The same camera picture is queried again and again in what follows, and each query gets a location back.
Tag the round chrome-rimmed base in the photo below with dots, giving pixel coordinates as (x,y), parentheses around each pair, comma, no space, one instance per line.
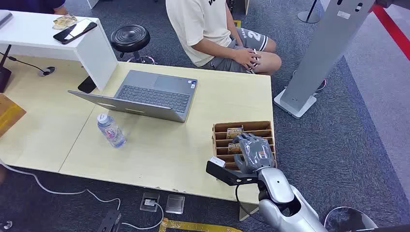
(349,221)

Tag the stanchion post with round base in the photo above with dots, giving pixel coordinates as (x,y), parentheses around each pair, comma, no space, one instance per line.
(309,14)

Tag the clear plastic water bottle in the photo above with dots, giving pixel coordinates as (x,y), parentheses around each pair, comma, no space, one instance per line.
(111,130)

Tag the black round stool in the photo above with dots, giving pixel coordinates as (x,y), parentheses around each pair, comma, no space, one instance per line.
(130,37)

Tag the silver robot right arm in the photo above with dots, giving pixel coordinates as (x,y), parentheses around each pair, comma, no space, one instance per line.
(282,198)

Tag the floor power socket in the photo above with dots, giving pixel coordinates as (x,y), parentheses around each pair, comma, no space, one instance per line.
(149,201)

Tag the crumpled paper packet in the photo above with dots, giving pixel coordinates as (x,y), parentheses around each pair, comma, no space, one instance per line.
(64,21)

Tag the grey kiosk stand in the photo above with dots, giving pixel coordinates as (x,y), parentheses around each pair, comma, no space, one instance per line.
(323,51)

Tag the person's right hand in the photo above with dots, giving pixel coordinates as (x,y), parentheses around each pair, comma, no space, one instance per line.
(245,57)

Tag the person's right forearm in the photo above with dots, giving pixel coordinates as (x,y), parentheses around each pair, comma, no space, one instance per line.
(214,50)

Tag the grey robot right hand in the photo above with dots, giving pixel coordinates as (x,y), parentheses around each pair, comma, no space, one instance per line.
(256,153)

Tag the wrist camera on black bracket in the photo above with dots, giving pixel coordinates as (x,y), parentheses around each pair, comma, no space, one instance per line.
(224,173)

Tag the black monitor stand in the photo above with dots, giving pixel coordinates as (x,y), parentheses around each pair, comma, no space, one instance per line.
(4,76)

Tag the black matte smartphone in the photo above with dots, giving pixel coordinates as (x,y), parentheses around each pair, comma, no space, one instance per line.
(87,85)

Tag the brown cardboard box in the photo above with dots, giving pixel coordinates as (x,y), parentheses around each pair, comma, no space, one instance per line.
(8,113)

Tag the black floor device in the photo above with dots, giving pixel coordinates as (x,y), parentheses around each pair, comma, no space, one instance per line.
(110,221)

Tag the red barrier belt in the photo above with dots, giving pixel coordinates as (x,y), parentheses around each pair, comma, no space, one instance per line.
(392,30)

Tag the wooden slotted card holder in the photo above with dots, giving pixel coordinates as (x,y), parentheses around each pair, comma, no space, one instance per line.
(221,145)

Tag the yellow printed card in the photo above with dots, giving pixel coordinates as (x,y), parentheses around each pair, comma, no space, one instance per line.
(234,132)
(233,148)

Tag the person in dark top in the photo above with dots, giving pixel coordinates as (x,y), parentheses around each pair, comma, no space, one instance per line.
(32,4)

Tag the grey open laptop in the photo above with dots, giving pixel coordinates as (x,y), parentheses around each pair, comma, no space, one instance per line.
(153,94)

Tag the white desk riser shelf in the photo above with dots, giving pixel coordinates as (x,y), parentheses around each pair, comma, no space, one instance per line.
(35,40)

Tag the black smartphone with glossy screen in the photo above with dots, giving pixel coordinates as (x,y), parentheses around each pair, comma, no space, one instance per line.
(75,32)

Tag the wooden table leg bracket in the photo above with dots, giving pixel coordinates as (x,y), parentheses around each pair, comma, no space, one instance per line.
(247,211)

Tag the yellow floor tape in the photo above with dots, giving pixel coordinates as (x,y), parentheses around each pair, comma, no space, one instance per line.
(192,226)

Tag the metal floor box lid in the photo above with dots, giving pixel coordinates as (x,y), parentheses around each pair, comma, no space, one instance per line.
(175,204)

